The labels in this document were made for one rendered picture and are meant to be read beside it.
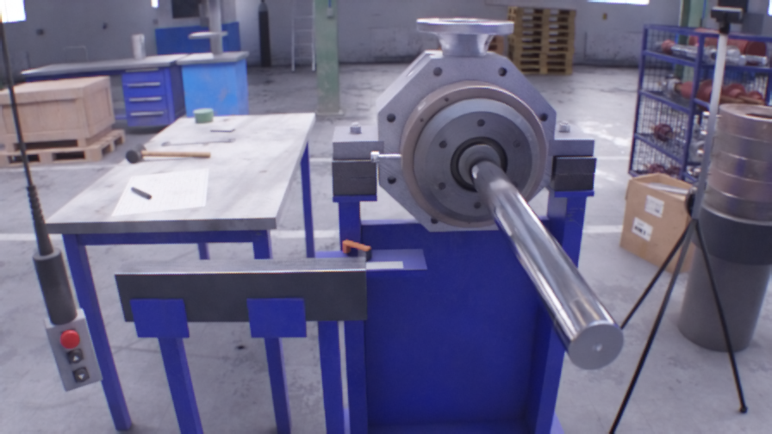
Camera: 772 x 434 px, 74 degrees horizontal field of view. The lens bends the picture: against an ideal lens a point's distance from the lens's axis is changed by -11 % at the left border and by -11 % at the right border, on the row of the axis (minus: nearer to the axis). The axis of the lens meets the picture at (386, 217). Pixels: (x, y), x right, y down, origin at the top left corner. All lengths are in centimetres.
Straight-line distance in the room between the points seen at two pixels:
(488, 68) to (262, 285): 79
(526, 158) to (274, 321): 73
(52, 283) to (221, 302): 59
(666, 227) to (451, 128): 230
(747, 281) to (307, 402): 193
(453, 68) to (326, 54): 587
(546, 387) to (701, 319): 109
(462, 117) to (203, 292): 75
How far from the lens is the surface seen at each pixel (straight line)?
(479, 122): 138
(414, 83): 149
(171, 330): 150
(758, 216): 263
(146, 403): 246
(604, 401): 241
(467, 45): 153
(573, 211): 168
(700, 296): 281
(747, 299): 280
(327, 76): 735
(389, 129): 151
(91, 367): 102
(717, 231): 264
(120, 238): 190
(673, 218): 345
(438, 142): 137
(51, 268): 93
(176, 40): 1216
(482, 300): 189
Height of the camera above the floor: 148
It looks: 22 degrees down
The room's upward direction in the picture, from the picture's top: 1 degrees counter-clockwise
